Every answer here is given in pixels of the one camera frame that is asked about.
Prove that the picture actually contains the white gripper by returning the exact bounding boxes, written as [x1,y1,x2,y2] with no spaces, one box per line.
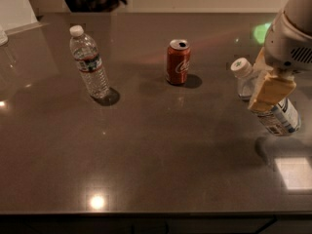
[249,12,312,112]

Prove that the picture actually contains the blue label plastic bottle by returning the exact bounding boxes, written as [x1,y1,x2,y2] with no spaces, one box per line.
[230,58,301,137]

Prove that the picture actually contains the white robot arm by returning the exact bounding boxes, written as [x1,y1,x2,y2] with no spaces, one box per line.
[249,0,312,112]

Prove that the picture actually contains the clear plastic water bottle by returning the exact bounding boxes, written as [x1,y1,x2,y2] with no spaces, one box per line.
[69,25,109,99]

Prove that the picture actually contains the green and orange snack bag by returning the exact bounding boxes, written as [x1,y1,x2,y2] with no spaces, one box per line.
[253,22,271,44]

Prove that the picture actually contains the red soda can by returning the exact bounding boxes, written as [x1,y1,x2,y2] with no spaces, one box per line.
[167,39,191,86]

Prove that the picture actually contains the white object at left edge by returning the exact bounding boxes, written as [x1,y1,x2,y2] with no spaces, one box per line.
[0,25,8,46]

